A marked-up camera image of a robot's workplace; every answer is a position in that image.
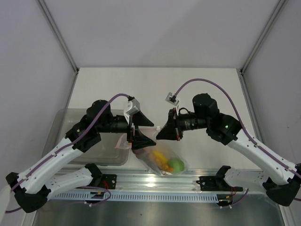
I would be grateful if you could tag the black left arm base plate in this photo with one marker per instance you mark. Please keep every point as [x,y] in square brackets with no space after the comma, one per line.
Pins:
[108,181]

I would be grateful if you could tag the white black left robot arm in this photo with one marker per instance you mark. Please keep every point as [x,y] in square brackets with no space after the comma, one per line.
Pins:
[35,186]

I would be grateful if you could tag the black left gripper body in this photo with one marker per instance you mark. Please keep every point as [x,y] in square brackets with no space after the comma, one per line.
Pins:
[120,125]

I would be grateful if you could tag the green toy lime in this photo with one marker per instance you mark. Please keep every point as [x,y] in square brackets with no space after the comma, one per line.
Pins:
[175,166]

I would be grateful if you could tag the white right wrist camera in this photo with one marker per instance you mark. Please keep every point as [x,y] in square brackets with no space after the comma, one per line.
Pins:
[172,99]

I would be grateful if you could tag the clear grey plastic bin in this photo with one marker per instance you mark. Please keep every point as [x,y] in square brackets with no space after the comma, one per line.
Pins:
[104,153]

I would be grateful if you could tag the right aluminium frame post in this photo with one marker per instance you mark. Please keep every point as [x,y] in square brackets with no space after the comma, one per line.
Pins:
[267,28]

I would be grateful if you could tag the white slotted cable duct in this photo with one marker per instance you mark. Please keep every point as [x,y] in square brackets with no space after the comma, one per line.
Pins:
[137,197]

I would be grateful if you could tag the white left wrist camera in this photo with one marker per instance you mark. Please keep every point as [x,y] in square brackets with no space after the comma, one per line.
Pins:
[131,107]

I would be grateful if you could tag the clear pink zip top bag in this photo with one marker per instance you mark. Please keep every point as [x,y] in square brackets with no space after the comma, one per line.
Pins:
[145,155]

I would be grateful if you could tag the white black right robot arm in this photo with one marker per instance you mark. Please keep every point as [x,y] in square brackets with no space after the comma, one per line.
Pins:
[279,179]

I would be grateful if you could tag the orange toy food piece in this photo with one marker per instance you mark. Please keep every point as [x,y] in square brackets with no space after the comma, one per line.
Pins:
[167,168]

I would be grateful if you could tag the aluminium frame post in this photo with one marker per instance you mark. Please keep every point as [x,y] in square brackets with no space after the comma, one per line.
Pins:
[267,28]
[57,34]

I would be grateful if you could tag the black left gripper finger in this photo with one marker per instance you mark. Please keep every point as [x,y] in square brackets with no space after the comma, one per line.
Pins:
[140,141]
[139,119]

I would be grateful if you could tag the left aluminium frame post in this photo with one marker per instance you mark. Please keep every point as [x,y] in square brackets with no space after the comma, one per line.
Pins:
[57,34]

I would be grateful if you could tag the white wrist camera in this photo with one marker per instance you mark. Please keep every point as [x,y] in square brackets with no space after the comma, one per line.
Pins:
[131,107]
[172,99]

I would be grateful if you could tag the yellow toy fruit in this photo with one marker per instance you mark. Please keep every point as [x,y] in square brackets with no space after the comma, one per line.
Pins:
[159,157]

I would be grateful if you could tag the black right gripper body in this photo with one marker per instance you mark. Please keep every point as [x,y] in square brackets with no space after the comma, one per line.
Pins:
[188,122]

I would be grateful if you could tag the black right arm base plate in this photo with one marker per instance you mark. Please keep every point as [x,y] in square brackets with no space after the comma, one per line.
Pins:
[213,183]

